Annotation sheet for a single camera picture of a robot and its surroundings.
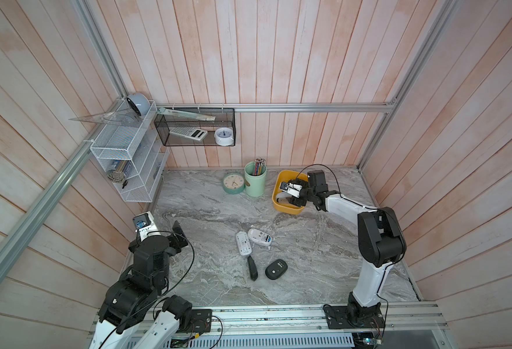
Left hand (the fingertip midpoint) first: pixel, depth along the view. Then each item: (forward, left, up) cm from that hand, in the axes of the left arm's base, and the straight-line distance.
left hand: (165, 230), depth 65 cm
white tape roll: (+46, -14, +1) cm, 48 cm away
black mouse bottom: (-3, -36, -25) cm, 44 cm away
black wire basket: (+58, -14, +2) cm, 60 cm away
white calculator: (+50, -1, -1) cm, 50 cm away
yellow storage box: (+29, -41, -23) cm, 55 cm away
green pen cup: (+36, -29, -21) cm, 50 cm away
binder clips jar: (+21, +21, +4) cm, 30 cm away
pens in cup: (+38, -30, -11) cm, 50 cm away
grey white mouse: (+23, -43, -7) cm, 49 cm away
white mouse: (+7, -23, -26) cm, 36 cm away
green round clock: (+41, -17, -25) cm, 51 cm away
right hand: (+33, -45, -17) cm, 59 cm away
